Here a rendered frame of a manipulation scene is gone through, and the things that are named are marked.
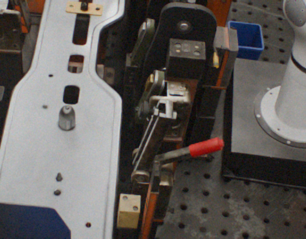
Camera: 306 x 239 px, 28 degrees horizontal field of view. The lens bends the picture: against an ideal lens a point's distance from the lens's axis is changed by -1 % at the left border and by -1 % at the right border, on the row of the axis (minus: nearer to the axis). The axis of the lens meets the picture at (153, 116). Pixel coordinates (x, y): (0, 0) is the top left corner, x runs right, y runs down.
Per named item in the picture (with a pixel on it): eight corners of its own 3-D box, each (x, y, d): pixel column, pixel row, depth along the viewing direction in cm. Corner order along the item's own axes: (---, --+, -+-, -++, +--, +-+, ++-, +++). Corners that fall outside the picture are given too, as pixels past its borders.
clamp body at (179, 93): (126, 178, 148) (143, 69, 119) (174, 182, 148) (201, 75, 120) (124, 211, 142) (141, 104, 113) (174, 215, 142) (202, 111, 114)
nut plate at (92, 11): (65, 12, 138) (65, 8, 137) (67, 1, 140) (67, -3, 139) (102, 16, 138) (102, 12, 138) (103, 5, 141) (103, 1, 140)
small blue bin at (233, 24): (221, 42, 182) (227, 20, 175) (253, 46, 183) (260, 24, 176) (223, 69, 175) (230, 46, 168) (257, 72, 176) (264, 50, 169)
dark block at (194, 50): (145, 164, 151) (169, 37, 119) (174, 167, 151) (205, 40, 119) (145, 181, 147) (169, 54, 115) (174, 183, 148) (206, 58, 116)
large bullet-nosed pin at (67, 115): (60, 122, 119) (60, 99, 114) (75, 123, 120) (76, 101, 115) (57, 135, 117) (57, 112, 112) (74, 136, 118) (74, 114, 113)
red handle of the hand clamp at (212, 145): (134, 153, 106) (219, 128, 101) (140, 160, 108) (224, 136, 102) (133, 173, 104) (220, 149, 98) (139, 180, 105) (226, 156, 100)
